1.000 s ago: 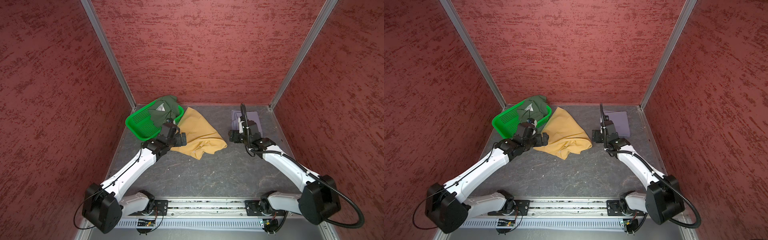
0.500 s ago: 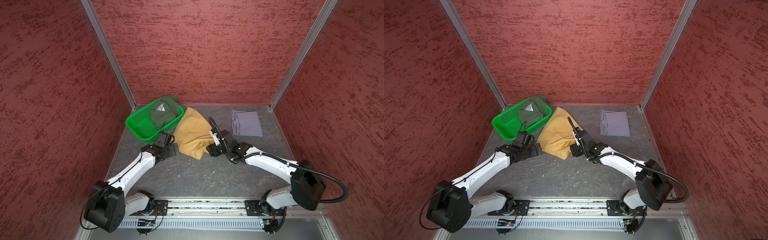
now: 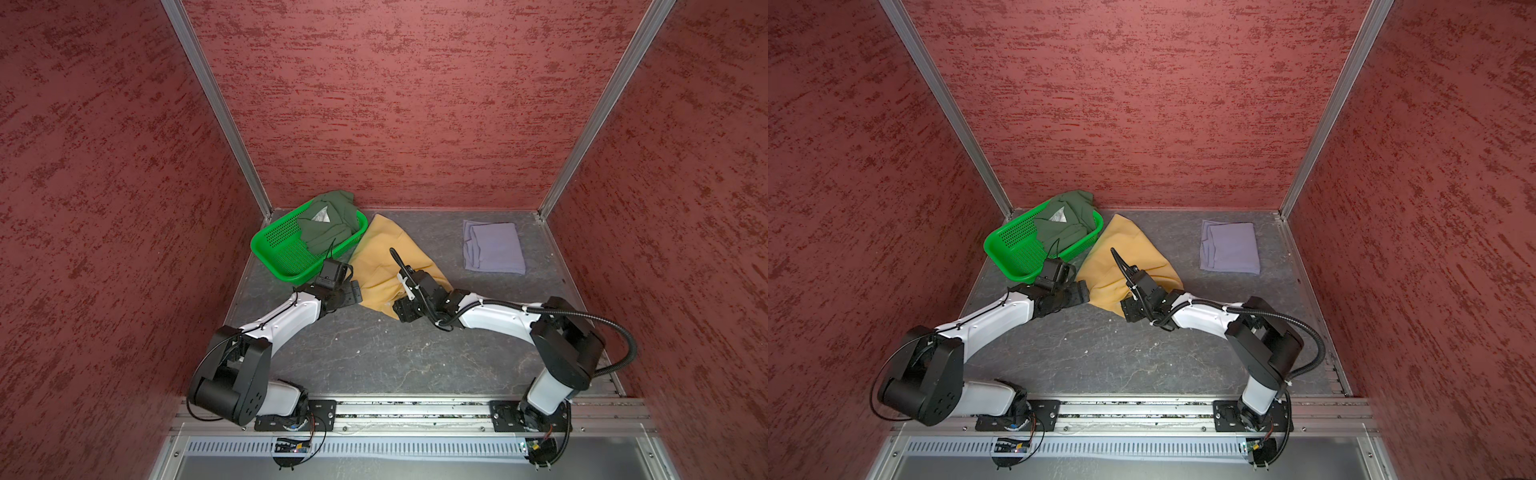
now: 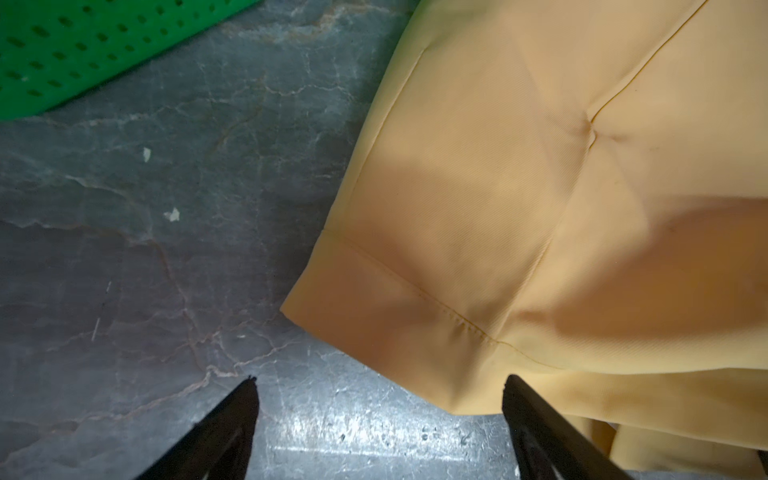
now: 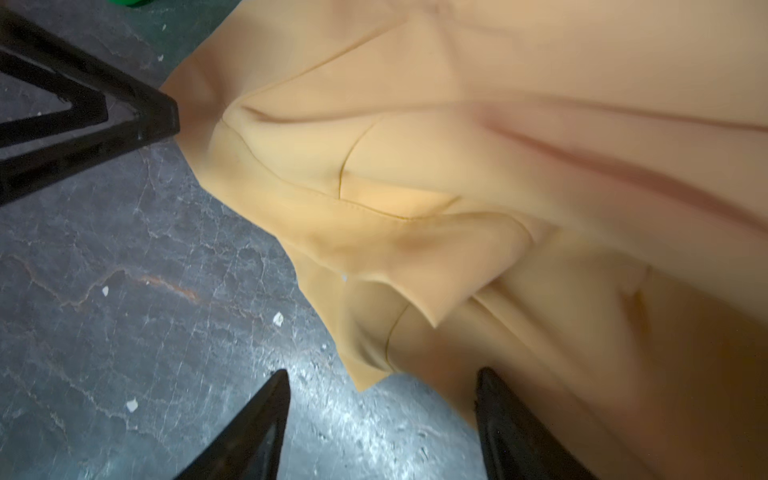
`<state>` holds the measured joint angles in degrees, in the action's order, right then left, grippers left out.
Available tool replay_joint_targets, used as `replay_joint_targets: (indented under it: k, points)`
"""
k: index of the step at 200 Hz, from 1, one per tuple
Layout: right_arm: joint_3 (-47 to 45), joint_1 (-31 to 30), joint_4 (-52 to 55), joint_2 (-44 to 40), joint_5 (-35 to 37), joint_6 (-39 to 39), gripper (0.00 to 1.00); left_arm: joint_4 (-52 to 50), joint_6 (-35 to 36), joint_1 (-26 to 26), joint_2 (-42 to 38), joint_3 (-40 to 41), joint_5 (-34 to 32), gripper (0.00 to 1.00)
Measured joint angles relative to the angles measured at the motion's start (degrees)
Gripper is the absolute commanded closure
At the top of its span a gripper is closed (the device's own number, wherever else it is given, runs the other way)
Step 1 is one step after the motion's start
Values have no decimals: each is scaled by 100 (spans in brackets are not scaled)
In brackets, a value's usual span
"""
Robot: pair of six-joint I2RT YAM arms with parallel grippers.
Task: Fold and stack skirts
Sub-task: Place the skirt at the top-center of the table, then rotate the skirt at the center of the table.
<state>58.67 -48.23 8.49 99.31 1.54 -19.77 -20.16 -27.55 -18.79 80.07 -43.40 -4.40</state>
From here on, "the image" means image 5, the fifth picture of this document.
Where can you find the green plastic basket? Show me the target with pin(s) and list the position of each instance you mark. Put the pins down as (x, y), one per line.
(130, 3)

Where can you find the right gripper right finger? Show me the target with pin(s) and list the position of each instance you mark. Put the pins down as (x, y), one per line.
(515, 445)

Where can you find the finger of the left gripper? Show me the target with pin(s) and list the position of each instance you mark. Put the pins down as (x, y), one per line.
(110, 113)

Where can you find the yellow skirt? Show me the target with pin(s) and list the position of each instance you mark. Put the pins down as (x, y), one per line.
(572, 193)

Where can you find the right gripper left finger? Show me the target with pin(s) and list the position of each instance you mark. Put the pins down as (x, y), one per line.
(249, 447)

